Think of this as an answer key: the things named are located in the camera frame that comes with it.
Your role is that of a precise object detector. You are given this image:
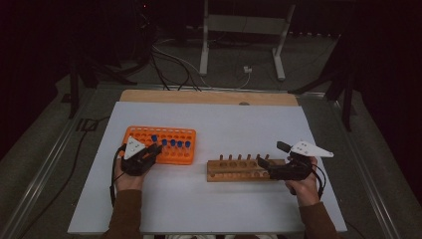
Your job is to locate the black tripod stand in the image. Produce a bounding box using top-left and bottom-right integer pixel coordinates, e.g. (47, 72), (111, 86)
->
(61, 49), (138, 120)
(288, 43), (357, 132)

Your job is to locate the person's left hand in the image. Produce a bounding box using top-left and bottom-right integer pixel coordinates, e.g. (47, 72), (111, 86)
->
(113, 160), (147, 193)

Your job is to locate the white metal stand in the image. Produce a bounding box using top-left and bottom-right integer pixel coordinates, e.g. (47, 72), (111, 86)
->
(198, 0), (297, 82)

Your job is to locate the metal floor rail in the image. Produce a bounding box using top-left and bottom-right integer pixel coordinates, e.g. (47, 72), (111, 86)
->
(327, 96), (404, 239)
(0, 88), (98, 239)

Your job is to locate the left hand-held gripper cable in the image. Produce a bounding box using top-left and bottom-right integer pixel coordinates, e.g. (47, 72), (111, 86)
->
(108, 143), (127, 207)

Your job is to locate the black floor cable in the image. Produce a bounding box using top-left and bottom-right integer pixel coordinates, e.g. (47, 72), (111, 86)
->
(16, 116), (112, 239)

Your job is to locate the white table mat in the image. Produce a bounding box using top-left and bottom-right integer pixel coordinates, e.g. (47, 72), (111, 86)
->
(67, 101), (348, 236)

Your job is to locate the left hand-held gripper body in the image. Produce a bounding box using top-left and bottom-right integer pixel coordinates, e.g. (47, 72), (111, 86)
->
(119, 135), (157, 177)

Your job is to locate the wooden tube rack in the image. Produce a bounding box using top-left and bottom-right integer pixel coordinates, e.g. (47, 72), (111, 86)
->
(206, 152), (287, 183)

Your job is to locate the right hand-held gripper cable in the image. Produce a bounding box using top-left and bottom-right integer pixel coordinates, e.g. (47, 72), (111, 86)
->
(311, 162), (327, 201)

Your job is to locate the hand-held gripper cable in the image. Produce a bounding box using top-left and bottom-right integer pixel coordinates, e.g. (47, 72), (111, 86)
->
(311, 162), (327, 201)
(108, 143), (127, 207)

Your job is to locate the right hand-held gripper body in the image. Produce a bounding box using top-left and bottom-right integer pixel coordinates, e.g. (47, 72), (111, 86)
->
(269, 140), (334, 182)

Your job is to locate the person's right hand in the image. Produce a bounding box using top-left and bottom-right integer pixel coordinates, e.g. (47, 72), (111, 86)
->
(286, 157), (321, 207)

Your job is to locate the orange plastic tube rack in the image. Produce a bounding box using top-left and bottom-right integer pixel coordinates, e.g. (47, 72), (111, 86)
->
(120, 124), (197, 166)

